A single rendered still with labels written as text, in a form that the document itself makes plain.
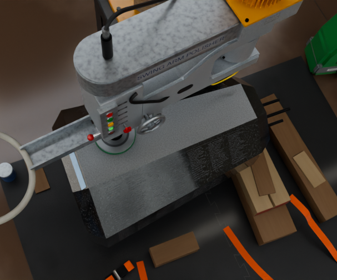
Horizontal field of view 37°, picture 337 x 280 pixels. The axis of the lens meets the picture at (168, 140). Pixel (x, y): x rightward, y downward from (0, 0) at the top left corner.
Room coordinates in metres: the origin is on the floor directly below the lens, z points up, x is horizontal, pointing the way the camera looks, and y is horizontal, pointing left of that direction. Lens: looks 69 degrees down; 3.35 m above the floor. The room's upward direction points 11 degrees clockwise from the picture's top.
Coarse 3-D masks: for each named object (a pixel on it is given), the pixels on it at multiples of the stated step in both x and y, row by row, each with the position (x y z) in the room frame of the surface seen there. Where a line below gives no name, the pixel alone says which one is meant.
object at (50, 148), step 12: (84, 120) 0.86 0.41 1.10; (60, 132) 0.78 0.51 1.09; (72, 132) 0.80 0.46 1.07; (84, 132) 0.81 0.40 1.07; (96, 132) 0.82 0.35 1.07; (24, 144) 0.68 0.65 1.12; (36, 144) 0.70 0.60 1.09; (48, 144) 0.71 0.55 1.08; (60, 144) 0.72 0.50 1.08; (72, 144) 0.74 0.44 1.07; (84, 144) 0.74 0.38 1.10; (36, 156) 0.64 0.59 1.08; (48, 156) 0.66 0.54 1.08; (60, 156) 0.66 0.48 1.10; (36, 168) 0.58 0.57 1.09
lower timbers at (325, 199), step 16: (272, 96) 1.70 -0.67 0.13; (272, 112) 1.57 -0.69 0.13; (272, 128) 1.45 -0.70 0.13; (288, 128) 1.47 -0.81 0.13; (288, 144) 1.35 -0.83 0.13; (304, 144) 1.37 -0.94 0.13; (288, 160) 1.25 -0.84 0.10; (304, 176) 1.14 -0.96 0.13; (240, 192) 0.95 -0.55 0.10; (304, 192) 1.05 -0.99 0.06; (320, 192) 1.05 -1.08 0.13; (320, 208) 0.94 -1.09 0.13; (336, 208) 0.96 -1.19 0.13; (256, 224) 0.75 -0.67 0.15; (272, 224) 0.77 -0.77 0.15; (288, 224) 0.79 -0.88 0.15; (256, 240) 0.67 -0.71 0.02; (272, 240) 0.67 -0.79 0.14
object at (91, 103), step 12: (84, 96) 0.89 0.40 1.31; (96, 96) 0.80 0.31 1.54; (120, 96) 0.82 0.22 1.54; (96, 108) 0.79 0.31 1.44; (120, 108) 0.82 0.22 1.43; (132, 108) 0.85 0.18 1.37; (96, 120) 0.81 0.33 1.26; (120, 120) 0.81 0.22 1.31; (132, 120) 0.85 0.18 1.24; (120, 132) 0.81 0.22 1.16
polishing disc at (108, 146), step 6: (132, 132) 0.93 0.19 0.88; (102, 138) 0.86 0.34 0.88; (120, 138) 0.88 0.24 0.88; (126, 138) 0.89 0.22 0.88; (132, 138) 0.90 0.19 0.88; (102, 144) 0.83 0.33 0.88; (108, 144) 0.84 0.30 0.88; (114, 144) 0.84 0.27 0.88; (120, 144) 0.85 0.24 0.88; (126, 144) 0.86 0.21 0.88; (108, 150) 0.81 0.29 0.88; (114, 150) 0.81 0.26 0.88; (120, 150) 0.82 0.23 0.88
